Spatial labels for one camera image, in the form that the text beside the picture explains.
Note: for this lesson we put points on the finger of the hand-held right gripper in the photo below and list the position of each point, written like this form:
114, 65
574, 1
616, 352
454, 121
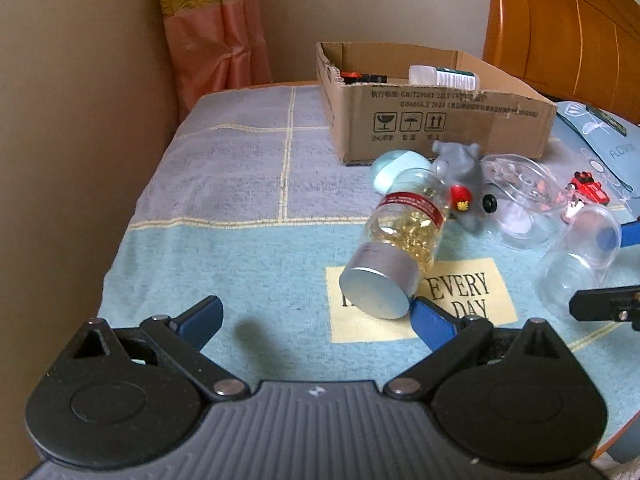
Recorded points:
600, 304
609, 238

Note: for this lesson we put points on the grey toy animal figure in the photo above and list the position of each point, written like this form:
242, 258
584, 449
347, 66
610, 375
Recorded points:
462, 165

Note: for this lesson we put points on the wooden headboard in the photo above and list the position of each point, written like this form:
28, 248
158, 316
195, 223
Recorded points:
565, 25

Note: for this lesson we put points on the pink curtain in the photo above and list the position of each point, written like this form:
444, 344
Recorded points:
210, 35

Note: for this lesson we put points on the light blue pillow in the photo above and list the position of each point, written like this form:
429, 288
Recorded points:
600, 135

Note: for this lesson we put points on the clear plastic cup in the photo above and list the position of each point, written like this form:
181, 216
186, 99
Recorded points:
570, 265
517, 195

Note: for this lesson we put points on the cardboard box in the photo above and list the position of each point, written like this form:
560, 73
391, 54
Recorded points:
450, 120

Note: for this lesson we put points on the white plastic bottle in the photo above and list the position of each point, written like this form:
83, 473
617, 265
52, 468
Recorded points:
442, 76

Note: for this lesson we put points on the mint green egg-shaped case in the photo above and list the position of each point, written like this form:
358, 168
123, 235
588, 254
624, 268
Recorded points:
400, 165

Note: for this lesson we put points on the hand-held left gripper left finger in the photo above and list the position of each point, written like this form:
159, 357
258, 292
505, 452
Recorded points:
202, 320

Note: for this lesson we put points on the capsule bottle with silver cap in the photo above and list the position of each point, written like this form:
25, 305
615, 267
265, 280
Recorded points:
405, 225

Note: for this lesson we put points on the red and black toy car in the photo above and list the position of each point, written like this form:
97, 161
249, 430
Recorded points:
590, 187

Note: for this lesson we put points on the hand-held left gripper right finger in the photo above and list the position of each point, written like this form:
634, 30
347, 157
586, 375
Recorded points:
435, 322

